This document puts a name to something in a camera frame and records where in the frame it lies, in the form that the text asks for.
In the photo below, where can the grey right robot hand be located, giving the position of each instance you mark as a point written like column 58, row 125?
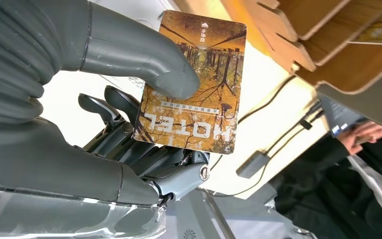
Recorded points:
column 46, row 165

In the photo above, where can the person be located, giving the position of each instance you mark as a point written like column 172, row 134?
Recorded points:
column 309, row 198

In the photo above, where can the wooden card organizer box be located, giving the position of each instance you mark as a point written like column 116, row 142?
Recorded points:
column 326, row 43

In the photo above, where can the dark grey USB hub box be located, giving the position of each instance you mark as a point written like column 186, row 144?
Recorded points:
column 253, row 165

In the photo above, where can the grey kiosk stand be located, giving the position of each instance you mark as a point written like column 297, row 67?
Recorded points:
column 191, row 217

